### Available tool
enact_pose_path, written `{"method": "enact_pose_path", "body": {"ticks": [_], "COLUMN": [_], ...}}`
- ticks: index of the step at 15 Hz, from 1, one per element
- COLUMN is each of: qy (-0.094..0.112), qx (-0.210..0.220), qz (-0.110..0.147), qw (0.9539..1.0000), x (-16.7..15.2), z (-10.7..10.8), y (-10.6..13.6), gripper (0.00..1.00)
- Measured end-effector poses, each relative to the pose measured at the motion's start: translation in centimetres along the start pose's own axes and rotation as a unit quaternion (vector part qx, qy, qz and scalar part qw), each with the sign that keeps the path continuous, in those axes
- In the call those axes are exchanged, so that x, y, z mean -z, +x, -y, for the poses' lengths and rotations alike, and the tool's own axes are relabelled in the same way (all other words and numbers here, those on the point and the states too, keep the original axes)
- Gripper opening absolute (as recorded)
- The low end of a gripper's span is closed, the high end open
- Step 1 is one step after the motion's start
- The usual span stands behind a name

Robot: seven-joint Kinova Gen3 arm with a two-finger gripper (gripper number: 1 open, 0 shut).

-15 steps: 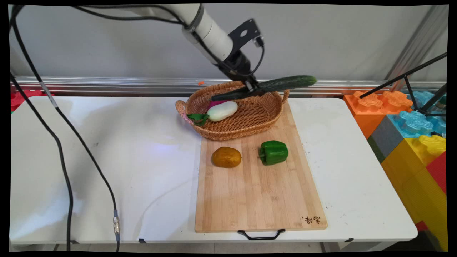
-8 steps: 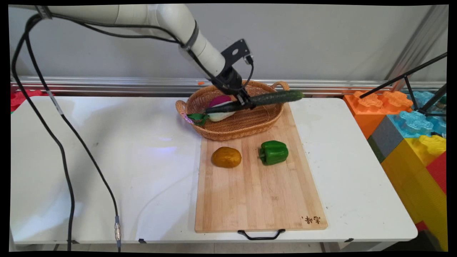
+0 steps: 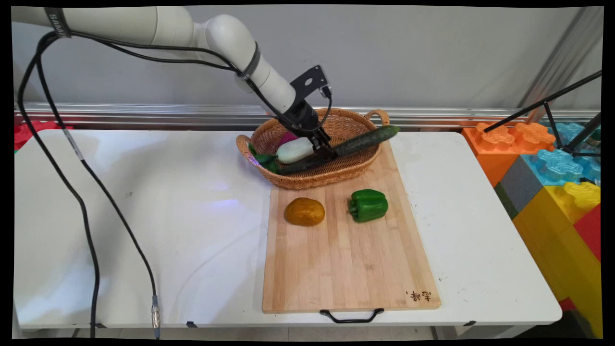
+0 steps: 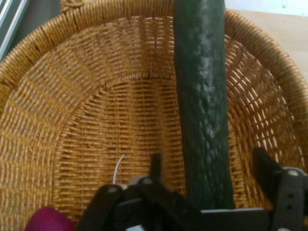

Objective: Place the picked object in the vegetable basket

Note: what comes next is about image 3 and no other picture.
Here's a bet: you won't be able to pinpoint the bamboo cutting board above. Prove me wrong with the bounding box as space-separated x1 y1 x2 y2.
262 139 442 314

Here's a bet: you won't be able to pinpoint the colourful giant building blocks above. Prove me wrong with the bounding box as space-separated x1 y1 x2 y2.
513 182 603 338

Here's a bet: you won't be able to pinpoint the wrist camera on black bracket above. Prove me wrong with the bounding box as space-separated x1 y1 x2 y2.
290 65 333 102

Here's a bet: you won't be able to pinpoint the woven wicker basket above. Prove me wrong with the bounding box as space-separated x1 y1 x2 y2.
236 108 391 190

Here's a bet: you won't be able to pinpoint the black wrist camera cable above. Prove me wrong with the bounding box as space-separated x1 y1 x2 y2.
71 30 333 133

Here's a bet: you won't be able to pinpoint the white pink toy radish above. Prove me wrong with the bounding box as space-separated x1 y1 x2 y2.
247 132 316 174

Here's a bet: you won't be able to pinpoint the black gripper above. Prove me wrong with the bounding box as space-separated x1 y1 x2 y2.
281 99 338 163

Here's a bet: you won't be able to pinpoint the blue foam building block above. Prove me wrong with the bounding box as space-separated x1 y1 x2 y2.
521 123 602 188

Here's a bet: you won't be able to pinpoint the red foam building block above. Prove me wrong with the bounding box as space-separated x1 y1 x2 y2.
573 204 602 262
14 120 73 151

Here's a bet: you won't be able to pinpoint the black tripod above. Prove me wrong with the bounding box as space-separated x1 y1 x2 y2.
483 71 602 159

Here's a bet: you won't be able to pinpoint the dark green toy cucumber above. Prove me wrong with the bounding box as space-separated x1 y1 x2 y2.
276 125 401 175

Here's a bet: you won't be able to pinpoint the thin cable with metal connector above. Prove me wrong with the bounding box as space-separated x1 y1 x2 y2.
36 33 161 339

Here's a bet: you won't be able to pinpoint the orange foam building block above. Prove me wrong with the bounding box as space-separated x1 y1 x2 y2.
462 123 556 188

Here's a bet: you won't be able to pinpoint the black cutting board handle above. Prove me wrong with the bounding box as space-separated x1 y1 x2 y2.
320 308 385 324

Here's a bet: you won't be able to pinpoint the green toy bell pepper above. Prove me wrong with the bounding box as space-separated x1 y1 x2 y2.
348 189 389 223

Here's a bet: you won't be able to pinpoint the grey foam building block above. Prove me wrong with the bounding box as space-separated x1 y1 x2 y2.
494 156 543 220

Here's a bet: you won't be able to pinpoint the brown toy potato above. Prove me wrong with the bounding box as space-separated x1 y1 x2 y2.
284 198 326 227

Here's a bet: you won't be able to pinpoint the thick black cable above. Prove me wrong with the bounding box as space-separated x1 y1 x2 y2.
17 31 101 339

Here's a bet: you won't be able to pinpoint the aluminium rail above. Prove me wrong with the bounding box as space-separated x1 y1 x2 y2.
14 102 601 130

